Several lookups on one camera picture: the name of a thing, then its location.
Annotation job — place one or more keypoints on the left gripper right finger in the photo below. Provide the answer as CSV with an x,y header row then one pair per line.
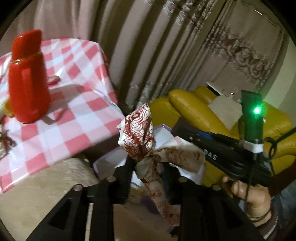
x,y
179,190

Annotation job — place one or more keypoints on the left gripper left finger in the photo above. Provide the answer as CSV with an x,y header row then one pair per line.
x,y
116,188

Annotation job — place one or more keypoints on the red white patterned cloth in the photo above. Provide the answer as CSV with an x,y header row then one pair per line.
x,y
137,139

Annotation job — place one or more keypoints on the person's right hand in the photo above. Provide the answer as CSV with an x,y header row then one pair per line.
x,y
258,202

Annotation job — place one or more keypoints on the white cushion on sofa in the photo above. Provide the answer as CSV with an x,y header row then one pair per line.
x,y
227,110

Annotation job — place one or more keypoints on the yellow leather sofa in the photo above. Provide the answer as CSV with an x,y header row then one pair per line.
x,y
194,108

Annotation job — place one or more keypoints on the red white checkered tablecloth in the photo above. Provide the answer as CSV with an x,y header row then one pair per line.
x,y
83,112

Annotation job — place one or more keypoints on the red plastic thermos jug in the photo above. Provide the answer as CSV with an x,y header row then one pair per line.
x,y
27,78

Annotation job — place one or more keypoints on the beige patterned curtain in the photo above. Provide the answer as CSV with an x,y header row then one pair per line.
x,y
154,47

